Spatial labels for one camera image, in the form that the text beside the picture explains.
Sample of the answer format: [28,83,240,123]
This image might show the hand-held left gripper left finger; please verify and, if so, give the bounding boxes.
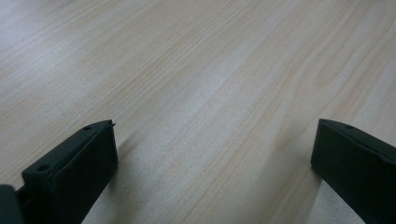
[15,119,120,224]

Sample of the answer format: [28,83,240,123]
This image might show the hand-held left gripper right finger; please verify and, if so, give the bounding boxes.
[310,118,396,224]

